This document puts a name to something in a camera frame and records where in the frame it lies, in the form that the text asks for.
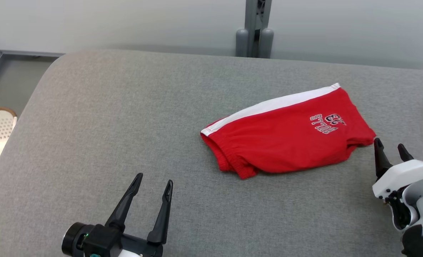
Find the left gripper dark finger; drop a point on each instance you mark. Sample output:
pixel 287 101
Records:
pixel 161 221
pixel 124 210

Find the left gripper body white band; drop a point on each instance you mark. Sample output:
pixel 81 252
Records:
pixel 143 250

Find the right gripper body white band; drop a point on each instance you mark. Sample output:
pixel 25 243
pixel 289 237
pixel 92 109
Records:
pixel 404 175

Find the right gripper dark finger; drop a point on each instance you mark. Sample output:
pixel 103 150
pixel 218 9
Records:
pixel 382 162
pixel 404 155

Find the red Bulls shorts white stripe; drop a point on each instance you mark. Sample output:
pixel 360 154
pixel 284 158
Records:
pixel 286 142

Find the grey cylinder bumper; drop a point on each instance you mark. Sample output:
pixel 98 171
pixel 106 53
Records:
pixel 241 44
pixel 266 44

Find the grey metal column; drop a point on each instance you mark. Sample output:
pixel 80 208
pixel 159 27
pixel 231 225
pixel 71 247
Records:
pixel 256 21

